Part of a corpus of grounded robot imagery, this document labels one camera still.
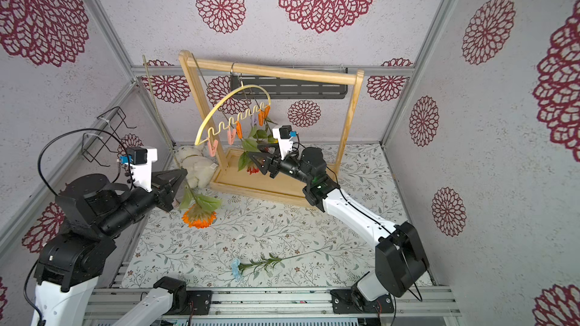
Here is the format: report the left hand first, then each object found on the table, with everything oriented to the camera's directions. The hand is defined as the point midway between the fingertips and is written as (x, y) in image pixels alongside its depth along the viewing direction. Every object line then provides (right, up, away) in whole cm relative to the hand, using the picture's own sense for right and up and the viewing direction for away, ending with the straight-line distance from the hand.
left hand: (184, 174), depth 57 cm
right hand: (+16, +7, +9) cm, 19 cm away
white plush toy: (-13, +1, +43) cm, 45 cm away
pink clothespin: (+7, +12, +19) cm, 23 cm away
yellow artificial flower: (+19, +13, +43) cm, 49 cm away
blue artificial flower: (+19, -33, +26) cm, 46 cm away
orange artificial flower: (+1, -11, +7) cm, 13 cm away
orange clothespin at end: (+17, +25, +36) cm, 47 cm away
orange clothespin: (+9, +15, +21) cm, 27 cm away
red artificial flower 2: (+10, +3, +29) cm, 31 cm away
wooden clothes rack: (-3, +3, +49) cm, 49 cm away
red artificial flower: (+15, +15, +35) cm, 41 cm away
